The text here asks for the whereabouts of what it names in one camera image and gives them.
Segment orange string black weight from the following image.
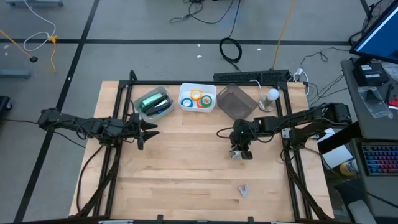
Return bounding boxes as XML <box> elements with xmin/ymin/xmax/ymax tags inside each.
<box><xmin>0</xmin><ymin>29</ymin><xmax>39</xmax><ymax>64</ymax></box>

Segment computer monitor blue screen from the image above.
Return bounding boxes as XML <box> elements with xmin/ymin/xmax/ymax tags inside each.
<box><xmin>349</xmin><ymin>0</ymin><xmax>398</xmax><ymax>65</ymax></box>

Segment clear grey plastic bin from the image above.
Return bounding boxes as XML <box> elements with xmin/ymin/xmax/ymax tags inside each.
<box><xmin>132</xmin><ymin>85</ymin><xmax>175</xmax><ymax>124</ymax></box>

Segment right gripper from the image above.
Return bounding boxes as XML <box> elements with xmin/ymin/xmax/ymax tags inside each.
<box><xmin>229</xmin><ymin>119</ymin><xmax>259</xmax><ymax>161</ymax></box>

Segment black stapler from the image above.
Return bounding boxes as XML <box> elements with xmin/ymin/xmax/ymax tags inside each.
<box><xmin>144</xmin><ymin>96</ymin><xmax>173</xmax><ymax>116</ymax></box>

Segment grey desk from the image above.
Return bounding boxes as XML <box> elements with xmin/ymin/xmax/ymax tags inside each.
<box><xmin>340</xmin><ymin>58</ymin><xmax>398</xmax><ymax>141</ymax></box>

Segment black metal table frame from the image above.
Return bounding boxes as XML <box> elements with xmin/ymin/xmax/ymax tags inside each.
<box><xmin>74</xmin><ymin>70</ymin><xmax>333</xmax><ymax>222</ymax></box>

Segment clear plastic bag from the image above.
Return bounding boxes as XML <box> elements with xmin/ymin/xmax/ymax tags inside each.
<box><xmin>356</xmin><ymin>86</ymin><xmax>394</xmax><ymax>119</ymax></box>

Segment mint green stapler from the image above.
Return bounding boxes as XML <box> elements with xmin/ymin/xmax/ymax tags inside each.
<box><xmin>139</xmin><ymin>92</ymin><xmax>165</xmax><ymax>111</ymax></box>

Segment black chair caster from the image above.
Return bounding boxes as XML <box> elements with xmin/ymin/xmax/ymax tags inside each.
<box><xmin>0</xmin><ymin>95</ymin><xmax>13</xmax><ymax>113</ymax></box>

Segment grey cart base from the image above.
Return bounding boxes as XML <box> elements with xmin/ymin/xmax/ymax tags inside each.
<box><xmin>4</xmin><ymin>0</ymin><xmax>65</xmax><ymax>7</ymax></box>

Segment grey stand foot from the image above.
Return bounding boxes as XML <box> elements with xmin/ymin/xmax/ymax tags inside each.
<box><xmin>0</xmin><ymin>70</ymin><xmax>31</xmax><ymax>80</ymax></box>

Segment white paper sheet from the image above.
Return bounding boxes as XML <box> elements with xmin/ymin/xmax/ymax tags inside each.
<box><xmin>321</xmin><ymin>144</ymin><xmax>354</xmax><ymax>169</ymax></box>

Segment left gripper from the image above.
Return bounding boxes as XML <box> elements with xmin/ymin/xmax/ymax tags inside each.
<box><xmin>126</xmin><ymin>111</ymin><xmax>161</xmax><ymax>151</ymax></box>

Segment yellow cord with plug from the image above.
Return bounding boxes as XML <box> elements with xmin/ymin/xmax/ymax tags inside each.
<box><xmin>47</xmin><ymin>35</ymin><xmax>60</xmax><ymax>73</ymax></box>

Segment white plastic bin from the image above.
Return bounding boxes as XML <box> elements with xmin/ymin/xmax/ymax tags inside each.
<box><xmin>178</xmin><ymin>82</ymin><xmax>218</xmax><ymax>113</ymax></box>

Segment white floor cable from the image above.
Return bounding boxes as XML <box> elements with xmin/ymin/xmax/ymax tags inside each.
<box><xmin>22</xmin><ymin>0</ymin><xmax>57</xmax><ymax>53</ymax></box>

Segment white power adapter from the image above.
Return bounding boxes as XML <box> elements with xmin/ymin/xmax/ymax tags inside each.
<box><xmin>292</xmin><ymin>67</ymin><xmax>311</xmax><ymax>96</ymax></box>

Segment yellow lid wipes canister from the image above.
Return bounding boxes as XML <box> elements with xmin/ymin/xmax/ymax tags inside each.
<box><xmin>338</xmin><ymin>158</ymin><xmax>359</xmax><ymax>177</ymax></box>

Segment long yellow cable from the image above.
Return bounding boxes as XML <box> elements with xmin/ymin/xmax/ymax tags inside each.
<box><xmin>271</xmin><ymin>0</ymin><xmax>297</xmax><ymax>71</ymax></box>

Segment backlit rainbow keyboard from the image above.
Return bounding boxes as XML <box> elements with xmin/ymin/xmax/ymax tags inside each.
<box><xmin>361</xmin><ymin>144</ymin><xmax>398</xmax><ymax>177</ymax></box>

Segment smoky brown plastic bin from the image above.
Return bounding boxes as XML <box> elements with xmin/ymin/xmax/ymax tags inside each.
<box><xmin>216</xmin><ymin>83</ymin><xmax>259</xmax><ymax>123</ymax></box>

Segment tangled black desk cables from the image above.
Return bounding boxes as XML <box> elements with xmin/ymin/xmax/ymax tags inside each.
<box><xmin>300</xmin><ymin>46</ymin><xmax>351</xmax><ymax>108</ymax></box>

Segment white lamp cable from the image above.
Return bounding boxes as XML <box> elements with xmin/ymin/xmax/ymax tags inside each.
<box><xmin>249</xmin><ymin>79</ymin><xmax>266</xmax><ymax>99</ymax></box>

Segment coiled black cable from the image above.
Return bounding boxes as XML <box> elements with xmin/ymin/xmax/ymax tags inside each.
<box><xmin>218</xmin><ymin>37</ymin><xmax>243</xmax><ymax>71</ymax></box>

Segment low black perforated box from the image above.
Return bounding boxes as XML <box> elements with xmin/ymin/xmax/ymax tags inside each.
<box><xmin>213</xmin><ymin>72</ymin><xmax>263</xmax><ymax>83</ymax></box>

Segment loose black floor cables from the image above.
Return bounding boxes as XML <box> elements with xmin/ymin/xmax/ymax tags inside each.
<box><xmin>169</xmin><ymin>0</ymin><xmax>242</xmax><ymax>39</ymax></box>

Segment white bulb lamp brass base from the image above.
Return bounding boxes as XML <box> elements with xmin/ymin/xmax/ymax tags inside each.
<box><xmin>257</xmin><ymin>88</ymin><xmax>280</xmax><ymax>113</ymax></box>

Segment grey chair seat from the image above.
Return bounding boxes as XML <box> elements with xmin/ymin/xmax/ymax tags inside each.
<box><xmin>347</xmin><ymin>198</ymin><xmax>377</xmax><ymax>224</ymax></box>

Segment black floor fan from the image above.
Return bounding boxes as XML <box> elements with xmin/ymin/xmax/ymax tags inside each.
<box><xmin>360</xmin><ymin>0</ymin><xmax>394</xmax><ymax>37</ymax></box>

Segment black looped frame cable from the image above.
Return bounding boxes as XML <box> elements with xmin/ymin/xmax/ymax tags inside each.
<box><xmin>76</xmin><ymin>144</ymin><xmax>106</xmax><ymax>214</ymax></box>

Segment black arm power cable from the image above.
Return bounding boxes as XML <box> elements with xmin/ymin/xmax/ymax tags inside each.
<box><xmin>0</xmin><ymin>118</ymin><xmax>86</xmax><ymax>150</ymax></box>

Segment small black computer box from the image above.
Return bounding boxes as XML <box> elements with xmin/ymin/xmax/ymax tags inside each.
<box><xmin>352</xmin><ymin>63</ymin><xmax>390</xmax><ymax>87</ymax></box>

